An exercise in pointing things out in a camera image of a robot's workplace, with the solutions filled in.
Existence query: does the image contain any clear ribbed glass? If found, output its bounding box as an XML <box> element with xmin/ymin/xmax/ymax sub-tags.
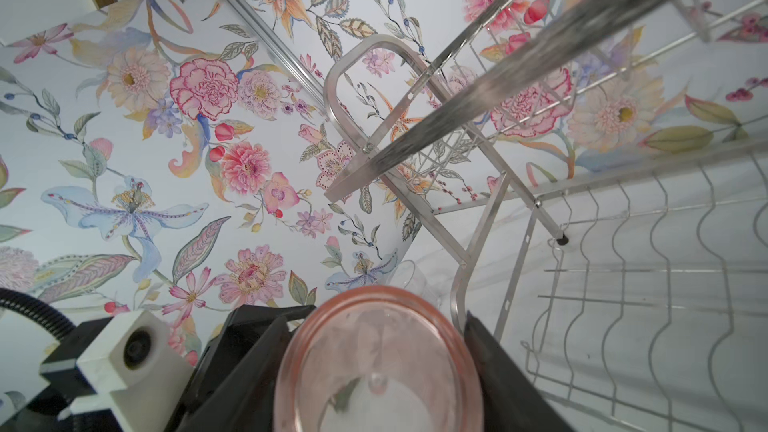
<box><xmin>388</xmin><ymin>260</ymin><xmax>442</xmax><ymax>309</ymax></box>

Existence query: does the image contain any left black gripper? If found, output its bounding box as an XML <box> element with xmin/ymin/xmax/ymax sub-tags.
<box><xmin>161</xmin><ymin>304</ymin><xmax>317</xmax><ymax>432</ymax></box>

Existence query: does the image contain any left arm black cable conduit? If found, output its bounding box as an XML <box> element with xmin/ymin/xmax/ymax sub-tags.
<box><xmin>0</xmin><ymin>287</ymin><xmax>76</xmax><ymax>342</ymax></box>

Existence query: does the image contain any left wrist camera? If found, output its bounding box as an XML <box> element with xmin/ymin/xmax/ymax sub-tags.
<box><xmin>39</xmin><ymin>311</ymin><xmax>193</xmax><ymax>431</ymax></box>

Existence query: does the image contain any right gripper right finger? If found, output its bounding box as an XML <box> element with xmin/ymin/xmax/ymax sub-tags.
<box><xmin>464</xmin><ymin>314</ymin><xmax>574</xmax><ymax>432</ymax></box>

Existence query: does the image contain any pink drinking glass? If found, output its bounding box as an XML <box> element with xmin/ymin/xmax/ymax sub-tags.
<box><xmin>273</xmin><ymin>286</ymin><xmax>484</xmax><ymax>431</ymax></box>

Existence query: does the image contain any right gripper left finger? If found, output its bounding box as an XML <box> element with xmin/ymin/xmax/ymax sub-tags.
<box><xmin>176</xmin><ymin>314</ymin><xmax>295</xmax><ymax>432</ymax></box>

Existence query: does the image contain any steel two-tier dish rack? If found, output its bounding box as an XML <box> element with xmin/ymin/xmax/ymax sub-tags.
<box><xmin>330</xmin><ymin>0</ymin><xmax>767</xmax><ymax>431</ymax></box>

